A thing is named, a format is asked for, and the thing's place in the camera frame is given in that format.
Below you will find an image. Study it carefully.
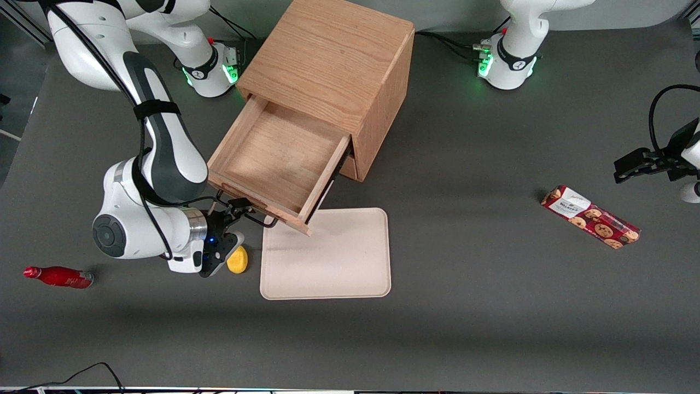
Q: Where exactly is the red bottle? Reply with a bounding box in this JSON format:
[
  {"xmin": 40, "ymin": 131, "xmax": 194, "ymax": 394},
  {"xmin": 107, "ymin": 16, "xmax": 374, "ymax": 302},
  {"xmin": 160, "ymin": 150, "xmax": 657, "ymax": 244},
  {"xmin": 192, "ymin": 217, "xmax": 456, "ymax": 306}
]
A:
[{"xmin": 23, "ymin": 266, "xmax": 95, "ymax": 289}]

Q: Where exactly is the black looped gripper cable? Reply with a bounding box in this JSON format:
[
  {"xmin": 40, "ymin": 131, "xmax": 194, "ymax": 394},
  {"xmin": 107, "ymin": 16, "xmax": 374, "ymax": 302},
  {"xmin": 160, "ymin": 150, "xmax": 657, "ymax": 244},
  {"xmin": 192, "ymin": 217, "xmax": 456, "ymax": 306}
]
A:
[{"xmin": 649, "ymin": 84, "xmax": 700, "ymax": 157}]

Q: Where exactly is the black velcro strap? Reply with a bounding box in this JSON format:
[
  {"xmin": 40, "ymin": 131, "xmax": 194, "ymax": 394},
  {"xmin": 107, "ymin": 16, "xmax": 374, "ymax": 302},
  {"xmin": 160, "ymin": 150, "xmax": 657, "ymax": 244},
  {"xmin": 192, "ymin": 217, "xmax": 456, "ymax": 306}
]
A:
[{"xmin": 133, "ymin": 100, "xmax": 182, "ymax": 122}]

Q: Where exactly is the red tartan cookie box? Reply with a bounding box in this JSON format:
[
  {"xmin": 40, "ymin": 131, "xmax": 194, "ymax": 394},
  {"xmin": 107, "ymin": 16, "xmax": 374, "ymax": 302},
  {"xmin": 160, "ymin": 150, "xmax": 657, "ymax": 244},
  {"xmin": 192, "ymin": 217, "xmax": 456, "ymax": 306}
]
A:
[{"xmin": 540, "ymin": 185, "xmax": 641, "ymax": 250}]

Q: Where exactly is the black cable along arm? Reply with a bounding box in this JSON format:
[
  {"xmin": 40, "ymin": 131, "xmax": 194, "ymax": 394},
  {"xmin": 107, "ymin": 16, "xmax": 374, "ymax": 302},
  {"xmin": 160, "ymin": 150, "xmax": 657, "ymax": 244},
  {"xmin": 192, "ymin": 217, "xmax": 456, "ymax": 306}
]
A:
[{"xmin": 41, "ymin": 0, "xmax": 220, "ymax": 261}]

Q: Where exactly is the yellow lemon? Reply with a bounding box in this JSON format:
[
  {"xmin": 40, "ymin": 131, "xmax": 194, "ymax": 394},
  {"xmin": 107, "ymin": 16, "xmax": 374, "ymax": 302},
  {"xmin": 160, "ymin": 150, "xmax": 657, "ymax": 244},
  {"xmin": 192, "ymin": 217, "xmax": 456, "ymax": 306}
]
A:
[{"xmin": 227, "ymin": 246, "xmax": 249, "ymax": 274}]

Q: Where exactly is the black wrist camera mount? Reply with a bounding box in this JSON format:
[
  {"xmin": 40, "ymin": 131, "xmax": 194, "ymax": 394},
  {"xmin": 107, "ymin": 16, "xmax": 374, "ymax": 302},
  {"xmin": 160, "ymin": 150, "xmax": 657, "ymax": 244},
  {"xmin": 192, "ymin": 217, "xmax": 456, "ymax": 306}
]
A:
[
  {"xmin": 663, "ymin": 118, "xmax": 700, "ymax": 182},
  {"xmin": 200, "ymin": 235, "xmax": 229, "ymax": 277}
]

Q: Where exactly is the oak wooden drawer cabinet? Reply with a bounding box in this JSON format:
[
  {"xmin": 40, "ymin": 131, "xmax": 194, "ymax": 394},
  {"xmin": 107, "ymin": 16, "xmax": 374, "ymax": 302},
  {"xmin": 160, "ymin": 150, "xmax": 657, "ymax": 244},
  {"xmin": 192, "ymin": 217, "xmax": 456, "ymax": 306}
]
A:
[{"xmin": 236, "ymin": 0, "xmax": 416, "ymax": 182}]

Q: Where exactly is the beige rectangular tray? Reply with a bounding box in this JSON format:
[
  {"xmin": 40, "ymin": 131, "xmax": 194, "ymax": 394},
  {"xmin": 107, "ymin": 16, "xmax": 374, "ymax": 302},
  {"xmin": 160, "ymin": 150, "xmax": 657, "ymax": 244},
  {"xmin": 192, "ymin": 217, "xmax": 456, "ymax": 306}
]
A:
[{"xmin": 260, "ymin": 207, "xmax": 392, "ymax": 300}]

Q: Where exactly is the thin black floor cable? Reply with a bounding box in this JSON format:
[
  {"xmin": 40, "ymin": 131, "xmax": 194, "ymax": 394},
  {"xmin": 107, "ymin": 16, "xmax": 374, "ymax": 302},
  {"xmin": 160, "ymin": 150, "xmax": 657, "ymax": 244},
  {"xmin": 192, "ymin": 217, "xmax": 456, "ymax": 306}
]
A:
[{"xmin": 0, "ymin": 362, "xmax": 126, "ymax": 394}]

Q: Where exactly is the black arm base cable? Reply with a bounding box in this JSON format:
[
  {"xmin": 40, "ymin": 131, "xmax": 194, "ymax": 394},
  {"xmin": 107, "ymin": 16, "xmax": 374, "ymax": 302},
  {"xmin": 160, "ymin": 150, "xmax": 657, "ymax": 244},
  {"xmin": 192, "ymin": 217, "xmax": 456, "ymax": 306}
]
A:
[
  {"xmin": 207, "ymin": 7, "xmax": 262, "ymax": 42},
  {"xmin": 415, "ymin": 30, "xmax": 493, "ymax": 62}
]

